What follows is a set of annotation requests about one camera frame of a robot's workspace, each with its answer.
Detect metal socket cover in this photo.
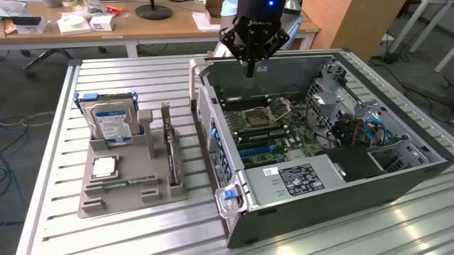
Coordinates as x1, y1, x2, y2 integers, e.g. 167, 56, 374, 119
268, 96, 293, 121

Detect blue wire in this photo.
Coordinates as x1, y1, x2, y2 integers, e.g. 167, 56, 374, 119
364, 116, 393, 146

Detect blue floor cable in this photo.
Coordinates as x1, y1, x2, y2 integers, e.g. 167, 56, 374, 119
0, 126, 29, 227

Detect black floor cables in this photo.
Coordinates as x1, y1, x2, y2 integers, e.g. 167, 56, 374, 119
369, 57, 454, 123

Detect green RAM stick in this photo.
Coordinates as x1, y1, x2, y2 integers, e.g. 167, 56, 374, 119
101, 177, 157, 189

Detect silver CPU chip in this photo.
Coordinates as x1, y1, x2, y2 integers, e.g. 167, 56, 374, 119
91, 157, 119, 178

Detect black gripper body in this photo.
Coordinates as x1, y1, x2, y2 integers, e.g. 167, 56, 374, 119
233, 0, 288, 63

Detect white paper stack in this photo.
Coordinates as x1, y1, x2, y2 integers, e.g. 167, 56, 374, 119
193, 12, 223, 33

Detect CPU socket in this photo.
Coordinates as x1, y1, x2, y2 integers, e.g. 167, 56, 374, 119
242, 107, 277, 131

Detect red wire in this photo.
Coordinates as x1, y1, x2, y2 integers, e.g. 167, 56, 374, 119
352, 120, 366, 146

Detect white table frame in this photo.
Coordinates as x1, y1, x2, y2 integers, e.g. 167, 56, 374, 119
386, 0, 454, 73

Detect open dark grey PC case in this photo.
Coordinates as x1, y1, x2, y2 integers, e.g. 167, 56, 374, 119
189, 47, 454, 249

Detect blue case latch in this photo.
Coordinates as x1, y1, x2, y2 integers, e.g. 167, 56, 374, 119
219, 185, 238, 202

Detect green motherboard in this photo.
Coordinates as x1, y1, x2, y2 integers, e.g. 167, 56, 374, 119
217, 89, 326, 170

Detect white box black top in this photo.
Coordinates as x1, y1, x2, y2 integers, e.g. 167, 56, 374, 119
10, 16, 49, 35

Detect blue card retainer clips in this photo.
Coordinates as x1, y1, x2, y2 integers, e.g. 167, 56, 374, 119
209, 118, 234, 186

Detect white floor cable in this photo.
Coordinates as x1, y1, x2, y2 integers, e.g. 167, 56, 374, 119
0, 110, 58, 127

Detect hard disk with blue caddy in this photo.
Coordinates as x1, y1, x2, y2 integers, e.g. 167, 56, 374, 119
74, 90, 141, 147

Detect black round lamp base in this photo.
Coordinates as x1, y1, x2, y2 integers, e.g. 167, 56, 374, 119
134, 0, 174, 21

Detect white square holder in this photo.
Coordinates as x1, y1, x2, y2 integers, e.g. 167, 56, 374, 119
57, 15, 94, 36

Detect silver metal drive bracket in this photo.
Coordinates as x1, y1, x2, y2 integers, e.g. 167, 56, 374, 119
366, 139, 430, 174

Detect small white labelled box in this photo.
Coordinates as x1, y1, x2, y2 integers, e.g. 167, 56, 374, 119
89, 15, 117, 32

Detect black plastic air duct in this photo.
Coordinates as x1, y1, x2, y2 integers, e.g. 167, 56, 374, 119
324, 145, 389, 183

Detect wooden office desk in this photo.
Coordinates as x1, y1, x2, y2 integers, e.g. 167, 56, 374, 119
0, 2, 129, 58
126, 0, 322, 58

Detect grey power supply unit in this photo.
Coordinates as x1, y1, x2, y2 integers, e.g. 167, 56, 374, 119
244, 155, 348, 207

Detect grey parts rack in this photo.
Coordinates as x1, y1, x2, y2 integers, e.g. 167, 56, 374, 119
77, 108, 189, 219

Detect dark bag of parts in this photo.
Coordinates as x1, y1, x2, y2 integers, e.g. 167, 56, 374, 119
86, 0, 105, 14

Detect black power adapter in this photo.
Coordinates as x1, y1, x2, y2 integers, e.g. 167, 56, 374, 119
380, 52, 401, 65

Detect silver perforated disk bay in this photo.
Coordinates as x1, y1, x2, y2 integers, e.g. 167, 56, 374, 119
304, 76, 360, 131

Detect black wire bundle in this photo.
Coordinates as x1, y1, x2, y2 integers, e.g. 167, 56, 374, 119
312, 116, 356, 149

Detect blue expansion slot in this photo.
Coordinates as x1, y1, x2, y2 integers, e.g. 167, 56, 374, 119
238, 147, 278, 158

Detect brown cardboard box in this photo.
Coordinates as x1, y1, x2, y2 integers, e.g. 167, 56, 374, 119
206, 0, 229, 19

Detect low profile graphics card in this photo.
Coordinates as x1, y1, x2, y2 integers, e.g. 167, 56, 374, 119
161, 102, 182, 187

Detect black chair base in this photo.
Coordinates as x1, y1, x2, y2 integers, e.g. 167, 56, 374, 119
21, 47, 109, 78

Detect wooden cabinet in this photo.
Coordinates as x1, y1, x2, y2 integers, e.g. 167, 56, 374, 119
301, 0, 406, 62

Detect RAM stick with white labels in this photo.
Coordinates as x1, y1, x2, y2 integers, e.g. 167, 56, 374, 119
234, 127, 289, 142

